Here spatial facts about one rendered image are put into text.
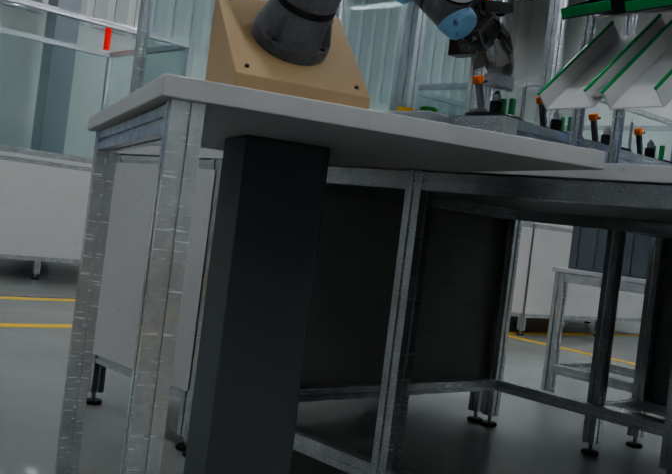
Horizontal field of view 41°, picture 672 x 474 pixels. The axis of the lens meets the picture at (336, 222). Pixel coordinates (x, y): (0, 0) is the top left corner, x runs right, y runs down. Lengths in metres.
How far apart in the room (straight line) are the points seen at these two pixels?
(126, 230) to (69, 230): 4.08
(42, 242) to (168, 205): 5.72
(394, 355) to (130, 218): 1.22
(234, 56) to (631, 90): 0.81
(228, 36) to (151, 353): 0.67
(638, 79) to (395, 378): 0.80
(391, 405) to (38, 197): 5.16
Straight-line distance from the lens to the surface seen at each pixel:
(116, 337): 2.92
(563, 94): 1.98
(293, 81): 1.60
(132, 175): 2.91
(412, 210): 1.93
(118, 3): 10.61
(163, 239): 1.19
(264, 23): 1.65
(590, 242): 4.12
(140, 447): 1.23
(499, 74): 2.12
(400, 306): 1.94
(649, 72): 1.95
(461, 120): 1.97
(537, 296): 7.15
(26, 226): 6.83
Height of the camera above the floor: 0.70
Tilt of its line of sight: level
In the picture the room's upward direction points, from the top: 7 degrees clockwise
